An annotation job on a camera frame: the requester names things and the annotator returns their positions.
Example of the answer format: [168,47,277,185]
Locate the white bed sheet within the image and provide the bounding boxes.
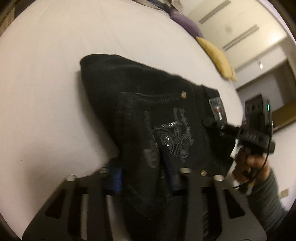
[1,1,243,237]

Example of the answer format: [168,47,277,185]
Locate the grey right sleeve forearm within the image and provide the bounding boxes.
[248,169,287,233]

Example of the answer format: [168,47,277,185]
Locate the white wardrobe doors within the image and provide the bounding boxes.
[188,0,287,69]

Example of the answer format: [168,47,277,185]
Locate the right hand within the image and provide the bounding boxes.
[232,149,270,183]

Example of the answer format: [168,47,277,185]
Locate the black denim pants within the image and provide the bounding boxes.
[80,54,235,240]

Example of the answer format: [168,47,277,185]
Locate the yellow pillow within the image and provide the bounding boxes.
[196,37,237,82]

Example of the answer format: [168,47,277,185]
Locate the purple pillow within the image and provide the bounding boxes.
[169,9,204,38]

